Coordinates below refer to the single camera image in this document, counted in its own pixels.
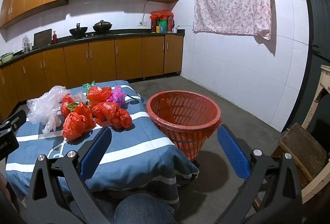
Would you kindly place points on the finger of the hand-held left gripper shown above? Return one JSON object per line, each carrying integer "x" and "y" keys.
{"x": 15, "y": 119}

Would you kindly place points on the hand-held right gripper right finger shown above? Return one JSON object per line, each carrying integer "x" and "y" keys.
{"x": 232, "y": 154}

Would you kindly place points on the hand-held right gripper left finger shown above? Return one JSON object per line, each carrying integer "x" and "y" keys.
{"x": 95, "y": 150}

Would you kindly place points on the large clear plastic bag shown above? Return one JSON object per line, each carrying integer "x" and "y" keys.
{"x": 43, "y": 105}

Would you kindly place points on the red plastic bag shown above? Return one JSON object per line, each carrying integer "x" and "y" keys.
{"x": 99, "y": 93}
{"x": 76, "y": 123}
{"x": 65, "y": 109}
{"x": 113, "y": 114}

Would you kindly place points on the small clear plastic bag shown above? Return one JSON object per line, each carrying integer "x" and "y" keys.
{"x": 52, "y": 122}

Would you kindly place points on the yellow-green plastic bag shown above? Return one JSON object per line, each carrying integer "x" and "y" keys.
{"x": 73, "y": 106}

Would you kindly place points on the red plastic basket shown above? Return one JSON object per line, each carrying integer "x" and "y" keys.
{"x": 185, "y": 133}

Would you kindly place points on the purple plastic bag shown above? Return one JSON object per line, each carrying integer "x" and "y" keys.
{"x": 117, "y": 96}

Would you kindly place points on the green foil bag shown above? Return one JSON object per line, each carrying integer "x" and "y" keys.
{"x": 87, "y": 86}

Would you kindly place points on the blue striped tablecloth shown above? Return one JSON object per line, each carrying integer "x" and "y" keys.
{"x": 139, "y": 141}

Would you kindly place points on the green basin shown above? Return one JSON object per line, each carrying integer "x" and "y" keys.
{"x": 6, "y": 57}

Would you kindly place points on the wooden chair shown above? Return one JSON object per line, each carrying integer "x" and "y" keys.
{"x": 304, "y": 149}

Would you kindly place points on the person's leg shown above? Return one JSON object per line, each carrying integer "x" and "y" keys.
{"x": 141, "y": 209}

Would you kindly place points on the glass jar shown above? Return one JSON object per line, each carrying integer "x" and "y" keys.
{"x": 26, "y": 44}

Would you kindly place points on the dark cutting board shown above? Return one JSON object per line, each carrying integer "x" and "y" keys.
{"x": 42, "y": 38}

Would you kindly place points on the red bottle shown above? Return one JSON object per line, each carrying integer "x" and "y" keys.
{"x": 54, "y": 39}

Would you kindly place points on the wooden base cabinets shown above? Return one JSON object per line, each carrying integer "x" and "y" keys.
{"x": 103, "y": 59}

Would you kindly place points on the black wok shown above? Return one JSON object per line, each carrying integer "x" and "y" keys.
{"x": 77, "y": 31}

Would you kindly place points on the black countertop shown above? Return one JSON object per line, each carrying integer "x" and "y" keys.
{"x": 129, "y": 32}

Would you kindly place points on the black pot with lid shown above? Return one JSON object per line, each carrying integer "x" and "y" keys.
{"x": 102, "y": 26}

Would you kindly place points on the green box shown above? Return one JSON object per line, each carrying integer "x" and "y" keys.
{"x": 162, "y": 26}

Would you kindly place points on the red bag with bottles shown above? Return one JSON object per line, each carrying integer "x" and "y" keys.
{"x": 162, "y": 14}

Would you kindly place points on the dark metal door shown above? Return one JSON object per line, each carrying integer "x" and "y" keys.
{"x": 319, "y": 20}

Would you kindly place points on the wall outlet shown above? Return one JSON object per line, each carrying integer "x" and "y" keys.
{"x": 142, "y": 23}

